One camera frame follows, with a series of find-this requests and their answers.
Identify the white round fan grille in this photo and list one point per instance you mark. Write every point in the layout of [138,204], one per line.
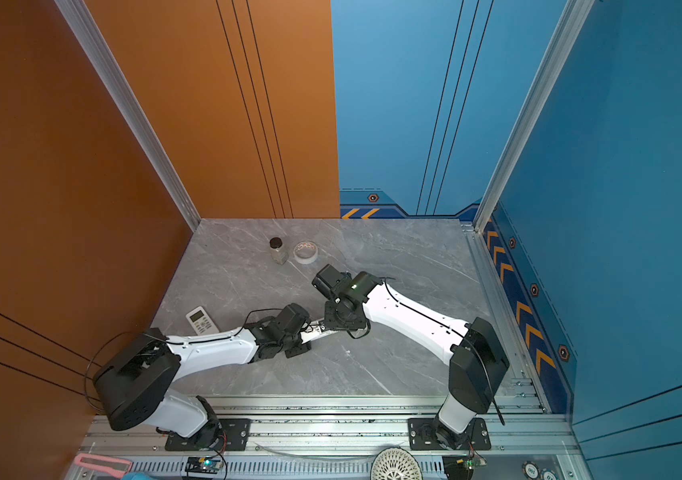
[395,464]

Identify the small white remote control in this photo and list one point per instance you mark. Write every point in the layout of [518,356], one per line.
[201,321]

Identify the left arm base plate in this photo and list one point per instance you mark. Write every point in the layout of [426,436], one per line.
[229,434]

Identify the glass jar black lid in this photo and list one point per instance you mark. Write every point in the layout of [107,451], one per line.
[278,250]

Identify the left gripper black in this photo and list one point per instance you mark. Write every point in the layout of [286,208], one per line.
[304,348]

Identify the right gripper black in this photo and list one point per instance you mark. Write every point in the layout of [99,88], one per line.
[331,325]

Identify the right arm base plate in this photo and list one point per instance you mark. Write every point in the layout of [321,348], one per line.
[430,434]

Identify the white tape roll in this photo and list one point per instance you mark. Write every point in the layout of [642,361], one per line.
[306,252]

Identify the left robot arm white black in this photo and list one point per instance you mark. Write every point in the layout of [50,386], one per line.
[135,386]

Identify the aluminium rail frame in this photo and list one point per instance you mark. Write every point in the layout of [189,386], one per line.
[339,437]

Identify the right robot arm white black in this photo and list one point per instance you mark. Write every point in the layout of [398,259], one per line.
[472,351]

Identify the circuit board right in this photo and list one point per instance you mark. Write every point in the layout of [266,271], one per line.
[461,468]

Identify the green circuit board left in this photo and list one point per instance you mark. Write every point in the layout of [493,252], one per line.
[205,466]

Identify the pink tool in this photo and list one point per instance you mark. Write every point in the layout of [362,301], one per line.
[114,467]

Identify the cyan object at edge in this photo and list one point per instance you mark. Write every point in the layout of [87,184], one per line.
[137,476]

